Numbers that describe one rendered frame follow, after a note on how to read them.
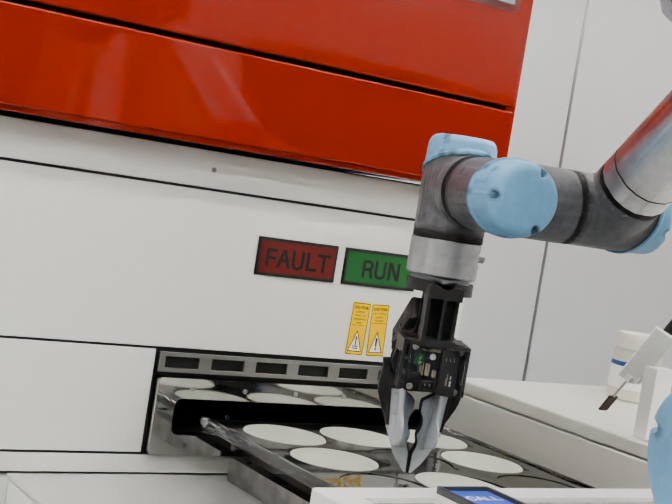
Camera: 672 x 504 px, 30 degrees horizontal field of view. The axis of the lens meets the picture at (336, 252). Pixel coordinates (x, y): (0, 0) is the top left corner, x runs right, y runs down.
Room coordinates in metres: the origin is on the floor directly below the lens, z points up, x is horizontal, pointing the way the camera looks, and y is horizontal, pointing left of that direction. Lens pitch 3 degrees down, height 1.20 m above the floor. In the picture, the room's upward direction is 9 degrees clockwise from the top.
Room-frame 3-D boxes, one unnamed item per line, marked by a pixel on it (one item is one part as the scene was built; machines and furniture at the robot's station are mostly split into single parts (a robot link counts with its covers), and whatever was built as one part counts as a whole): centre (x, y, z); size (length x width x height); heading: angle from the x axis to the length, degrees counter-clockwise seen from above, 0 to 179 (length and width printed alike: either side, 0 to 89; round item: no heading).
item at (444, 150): (1.33, -0.12, 1.22); 0.09 x 0.08 x 0.11; 20
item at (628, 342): (1.79, -0.45, 1.01); 0.07 x 0.07 x 0.10
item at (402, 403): (1.33, -0.10, 0.95); 0.06 x 0.03 x 0.09; 4
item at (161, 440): (1.61, 0.00, 0.89); 0.44 x 0.02 x 0.10; 123
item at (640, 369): (1.48, -0.39, 1.03); 0.06 x 0.04 x 0.13; 33
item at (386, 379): (1.35, -0.09, 1.00); 0.05 x 0.02 x 0.09; 94
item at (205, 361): (1.62, 0.01, 0.96); 0.44 x 0.01 x 0.02; 123
